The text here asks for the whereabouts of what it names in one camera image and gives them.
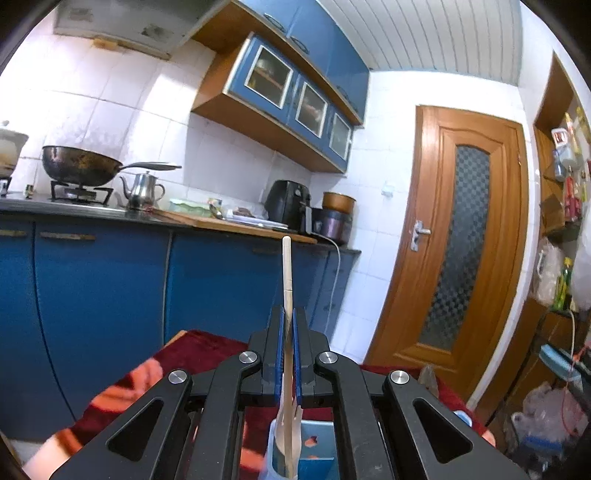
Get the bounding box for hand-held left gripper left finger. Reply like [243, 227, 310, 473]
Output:
[48, 306, 288, 480]

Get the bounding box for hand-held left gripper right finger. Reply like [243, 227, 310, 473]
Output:
[293, 306, 533, 480]

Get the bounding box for two-tone chopstick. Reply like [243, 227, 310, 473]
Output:
[280, 235, 300, 480]

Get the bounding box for light blue chopstick box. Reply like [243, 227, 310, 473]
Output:
[261, 415, 343, 480]

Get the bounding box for printed fleece blanket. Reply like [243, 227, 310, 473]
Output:
[23, 329, 498, 480]

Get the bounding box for rice cooker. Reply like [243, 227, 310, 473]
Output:
[310, 207, 354, 246]

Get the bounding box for wooden door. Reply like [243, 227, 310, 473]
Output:
[364, 105, 530, 408]

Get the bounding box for black air fryer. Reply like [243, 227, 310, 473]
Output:
[263, 179, 311, 232]

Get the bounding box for wooden cutting board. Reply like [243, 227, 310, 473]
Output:
[151, 207, 319, 245]

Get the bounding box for brown wooden bowl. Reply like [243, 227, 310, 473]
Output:
[321, 191, 358, 214]

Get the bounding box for green cloth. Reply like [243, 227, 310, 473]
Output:
[168, 198, 209, 217]

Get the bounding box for blue base cabinets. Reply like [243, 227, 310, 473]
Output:
[0, 216, 362, 445]

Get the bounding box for steel kettle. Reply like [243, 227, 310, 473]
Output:
[119, 171, 166, 212]

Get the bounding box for clear plastic bag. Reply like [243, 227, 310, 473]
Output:
[510, 381, 589, 450]

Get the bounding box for black wok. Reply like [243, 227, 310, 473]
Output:
[41, 145, 184, 188]

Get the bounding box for blue overhead cabinet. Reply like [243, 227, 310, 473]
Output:
[230, 0, 371, 126]

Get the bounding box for white cooking pot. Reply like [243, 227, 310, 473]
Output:
[0, 120, 30, 179]

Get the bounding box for range hood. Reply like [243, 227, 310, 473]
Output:
[52, 0, 206, 62]

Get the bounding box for white power cable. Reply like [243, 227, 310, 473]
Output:
[318, 234, 343, 326]

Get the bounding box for metal door handle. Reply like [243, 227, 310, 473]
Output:
[410, 220, 433, 253]

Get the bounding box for glass-door wall cabinet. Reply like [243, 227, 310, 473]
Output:
[191, 31, 366, 175]

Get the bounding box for wooden wall shelf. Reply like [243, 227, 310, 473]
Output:
[532, 50, 591, 324]

